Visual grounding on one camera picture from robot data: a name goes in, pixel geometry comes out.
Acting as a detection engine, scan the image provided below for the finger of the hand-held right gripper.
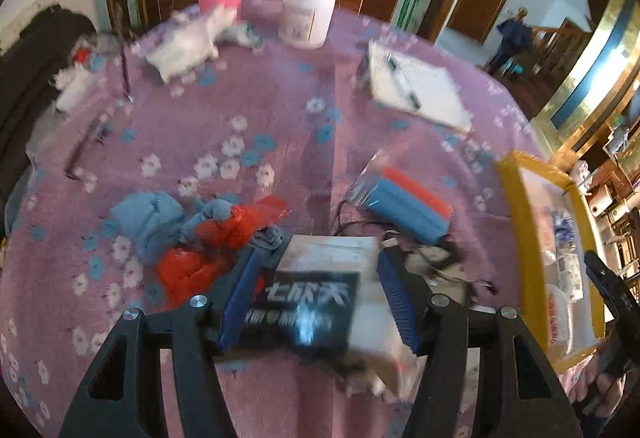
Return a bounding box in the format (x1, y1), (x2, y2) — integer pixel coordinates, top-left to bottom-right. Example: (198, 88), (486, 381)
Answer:
(585, 250), (640, 334)

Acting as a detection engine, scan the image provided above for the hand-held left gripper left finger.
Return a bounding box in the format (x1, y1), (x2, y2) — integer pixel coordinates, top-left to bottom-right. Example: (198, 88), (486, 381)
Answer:
(57, 248), (268, 438)

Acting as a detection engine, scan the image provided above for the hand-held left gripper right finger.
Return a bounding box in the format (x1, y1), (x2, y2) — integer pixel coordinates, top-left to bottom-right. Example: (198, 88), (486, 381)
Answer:
(377, 245), (585, 438)

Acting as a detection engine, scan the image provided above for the red plastic bag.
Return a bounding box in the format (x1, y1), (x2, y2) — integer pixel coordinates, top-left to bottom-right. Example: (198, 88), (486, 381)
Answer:
(155, 248), (236, 309)
(195, 195), (291, 251)

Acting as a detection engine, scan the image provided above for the black and white packet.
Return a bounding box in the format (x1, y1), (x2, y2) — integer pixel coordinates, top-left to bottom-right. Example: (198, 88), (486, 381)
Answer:
(235, 235), (426, 399)

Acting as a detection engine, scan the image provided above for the blue cloth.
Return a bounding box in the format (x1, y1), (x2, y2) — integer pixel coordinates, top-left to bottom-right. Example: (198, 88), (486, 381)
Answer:
(180, 198), (241, 243)
(110, 190), (188, 263)

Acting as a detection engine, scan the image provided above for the blue orange sponge pack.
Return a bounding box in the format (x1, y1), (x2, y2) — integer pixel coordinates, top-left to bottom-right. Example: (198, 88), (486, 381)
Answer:
(350, 150), (453, 243)

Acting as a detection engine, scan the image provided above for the yellow tray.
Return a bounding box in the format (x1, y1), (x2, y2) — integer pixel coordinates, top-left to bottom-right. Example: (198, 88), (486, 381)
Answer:
(495, 150), (608, 374)

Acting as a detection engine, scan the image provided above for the person's right hand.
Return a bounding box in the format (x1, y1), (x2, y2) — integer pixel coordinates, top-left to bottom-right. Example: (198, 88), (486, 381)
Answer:
(570, 350), (633, 426)

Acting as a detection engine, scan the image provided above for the white plastic packet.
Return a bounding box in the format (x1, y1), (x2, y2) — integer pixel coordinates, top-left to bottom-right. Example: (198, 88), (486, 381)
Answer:
(547, 285), (588, 354)

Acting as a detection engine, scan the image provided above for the white packet blue print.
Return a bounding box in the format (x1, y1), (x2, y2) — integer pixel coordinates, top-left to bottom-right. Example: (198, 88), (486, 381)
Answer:
(547, 208), (581, 263)

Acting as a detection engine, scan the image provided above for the cluttered wooden shelf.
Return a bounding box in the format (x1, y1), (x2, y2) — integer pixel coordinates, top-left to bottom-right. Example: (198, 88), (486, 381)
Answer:
(582, 82), (640, 279)

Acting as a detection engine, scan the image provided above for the pink floral tablecloth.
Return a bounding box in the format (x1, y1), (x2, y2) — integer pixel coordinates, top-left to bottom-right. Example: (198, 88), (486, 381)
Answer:
(0, 0), (601, 438)

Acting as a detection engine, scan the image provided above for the golden pillar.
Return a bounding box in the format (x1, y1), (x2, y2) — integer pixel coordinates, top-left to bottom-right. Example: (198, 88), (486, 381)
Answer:
(530, 0), (640, 159)

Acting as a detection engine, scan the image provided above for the dark pen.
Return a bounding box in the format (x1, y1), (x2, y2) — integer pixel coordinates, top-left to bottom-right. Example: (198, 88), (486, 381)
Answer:
(65, 120), (108, 176)

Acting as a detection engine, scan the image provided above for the white notebook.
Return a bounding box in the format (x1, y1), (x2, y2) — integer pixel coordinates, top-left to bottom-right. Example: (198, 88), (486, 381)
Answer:
(367, 40), (473, 133)

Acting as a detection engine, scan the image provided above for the black pen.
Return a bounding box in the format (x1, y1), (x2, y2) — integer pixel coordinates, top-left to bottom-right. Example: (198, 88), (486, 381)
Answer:
(387, 55), (423, 111)

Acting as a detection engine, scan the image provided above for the wooden stair railing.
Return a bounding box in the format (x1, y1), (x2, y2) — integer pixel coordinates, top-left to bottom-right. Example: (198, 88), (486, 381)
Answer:
(530, 18), (593, 83)

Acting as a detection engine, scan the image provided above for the grey cloth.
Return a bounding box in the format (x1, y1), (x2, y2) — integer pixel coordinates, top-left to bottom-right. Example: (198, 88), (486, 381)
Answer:
(217, 20), (263, 51)

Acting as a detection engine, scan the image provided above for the small white packet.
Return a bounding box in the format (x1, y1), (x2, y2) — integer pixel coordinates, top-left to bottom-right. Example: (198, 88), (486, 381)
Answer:
(55, 68), (96, 113)

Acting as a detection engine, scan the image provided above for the thin dark stick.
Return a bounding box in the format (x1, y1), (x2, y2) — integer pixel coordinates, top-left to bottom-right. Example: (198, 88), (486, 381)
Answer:
(117, 5), (133, 101)

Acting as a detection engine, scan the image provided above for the black jacket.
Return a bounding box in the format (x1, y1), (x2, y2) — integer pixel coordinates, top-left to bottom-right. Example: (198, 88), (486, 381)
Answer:
(0, 5), (101, 179)

